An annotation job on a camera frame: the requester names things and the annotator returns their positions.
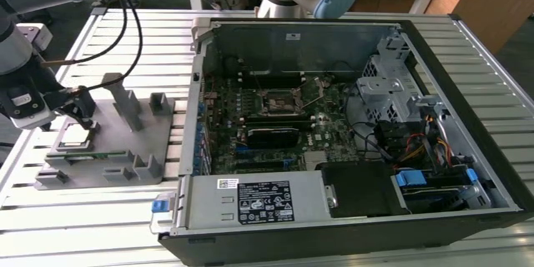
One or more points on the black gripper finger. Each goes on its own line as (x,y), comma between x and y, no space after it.
(89,122)

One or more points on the silver CPU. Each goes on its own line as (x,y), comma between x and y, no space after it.
(73,139)

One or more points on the CPU socket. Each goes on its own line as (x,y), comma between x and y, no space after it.
(278,102)

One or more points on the green RAM stick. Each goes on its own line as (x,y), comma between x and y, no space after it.
(105,155)

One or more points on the grey plastic parts rack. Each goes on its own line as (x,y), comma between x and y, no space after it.
(109,154)

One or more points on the blue case release latch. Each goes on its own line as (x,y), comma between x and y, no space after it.
(161,207)

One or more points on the silver power supply black label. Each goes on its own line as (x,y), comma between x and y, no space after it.
(209,204)

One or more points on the black expansion slot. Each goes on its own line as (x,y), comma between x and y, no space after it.
(263,166)

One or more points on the black graphics card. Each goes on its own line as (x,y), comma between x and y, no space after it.
(271,139)

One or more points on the silver chipset heatsink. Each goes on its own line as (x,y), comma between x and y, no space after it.
(315,158)

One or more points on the green motherboard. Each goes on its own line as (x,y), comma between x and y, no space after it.
(330,117)

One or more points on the black PC case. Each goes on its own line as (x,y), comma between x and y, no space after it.
(291,248)

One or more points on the black plastic air shroud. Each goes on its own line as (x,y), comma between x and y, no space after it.
(358,189)

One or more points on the silver drive cage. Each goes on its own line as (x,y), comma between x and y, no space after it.
(384,92)

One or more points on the hard disk in blue carrier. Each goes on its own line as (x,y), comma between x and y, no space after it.
(410,179)

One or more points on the silver disk bay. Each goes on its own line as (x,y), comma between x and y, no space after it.
(476,196)

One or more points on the wooden cabinet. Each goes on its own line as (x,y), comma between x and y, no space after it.
(492,4)

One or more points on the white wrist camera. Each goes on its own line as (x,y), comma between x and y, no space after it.
(30,113)

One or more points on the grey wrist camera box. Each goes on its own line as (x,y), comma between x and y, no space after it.
(38,37)

